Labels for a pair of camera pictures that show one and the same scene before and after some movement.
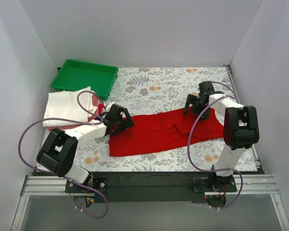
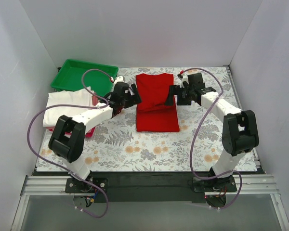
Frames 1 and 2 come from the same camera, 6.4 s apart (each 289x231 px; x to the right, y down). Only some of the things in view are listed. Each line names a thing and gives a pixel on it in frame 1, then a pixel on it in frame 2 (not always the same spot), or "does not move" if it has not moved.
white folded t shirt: [64, 104] does not move
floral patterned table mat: [145, 90] does not move
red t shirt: [159, 133] → [152, 115]
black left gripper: [117, 118] → [130, 95]
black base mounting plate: [151, 186] does not move
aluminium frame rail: [247, 185] does not move
